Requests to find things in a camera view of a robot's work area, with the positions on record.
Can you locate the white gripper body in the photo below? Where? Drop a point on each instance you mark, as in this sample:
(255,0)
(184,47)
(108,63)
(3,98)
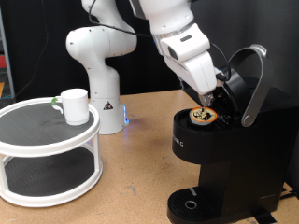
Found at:
(196,74)

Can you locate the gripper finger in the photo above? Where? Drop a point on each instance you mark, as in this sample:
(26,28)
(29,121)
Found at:
(212,95)
(205,100)

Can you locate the white coffee pod orange lid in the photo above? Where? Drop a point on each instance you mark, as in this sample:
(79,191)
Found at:
(203,115)

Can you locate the black Keurig coffee machine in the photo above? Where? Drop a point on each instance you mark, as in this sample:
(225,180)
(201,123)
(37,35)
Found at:
(249,149)

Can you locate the white mug with green tape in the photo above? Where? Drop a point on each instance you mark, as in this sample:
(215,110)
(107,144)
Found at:
(76,107)

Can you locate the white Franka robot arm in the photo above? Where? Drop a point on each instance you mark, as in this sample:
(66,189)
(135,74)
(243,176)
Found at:
(102,84)

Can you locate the black tape strip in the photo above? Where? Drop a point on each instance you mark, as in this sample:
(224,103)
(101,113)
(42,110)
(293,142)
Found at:
(264,217)

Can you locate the white two-tier turntable shelf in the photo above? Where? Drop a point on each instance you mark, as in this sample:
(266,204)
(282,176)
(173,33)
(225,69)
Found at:
(46,124)

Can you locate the red object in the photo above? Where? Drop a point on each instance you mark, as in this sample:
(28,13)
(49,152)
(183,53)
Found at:
(2,61)

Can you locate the grey metal frame post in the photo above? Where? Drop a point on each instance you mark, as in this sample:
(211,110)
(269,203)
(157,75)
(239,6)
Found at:
(7,62)

